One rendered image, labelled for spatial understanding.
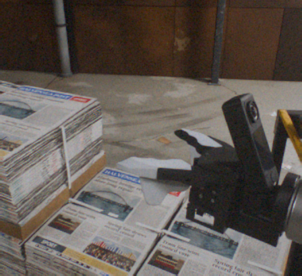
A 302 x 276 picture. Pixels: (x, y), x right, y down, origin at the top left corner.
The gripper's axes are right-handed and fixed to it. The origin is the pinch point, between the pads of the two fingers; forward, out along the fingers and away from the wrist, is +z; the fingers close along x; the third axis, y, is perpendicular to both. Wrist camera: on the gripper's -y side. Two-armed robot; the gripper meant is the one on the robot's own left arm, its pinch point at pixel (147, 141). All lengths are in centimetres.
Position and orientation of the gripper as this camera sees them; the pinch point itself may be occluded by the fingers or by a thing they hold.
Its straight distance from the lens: 51.4
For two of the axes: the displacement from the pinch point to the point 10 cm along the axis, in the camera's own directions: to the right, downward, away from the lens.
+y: -0.7, 9.3, 3.7
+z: -8.4, -2.6, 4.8
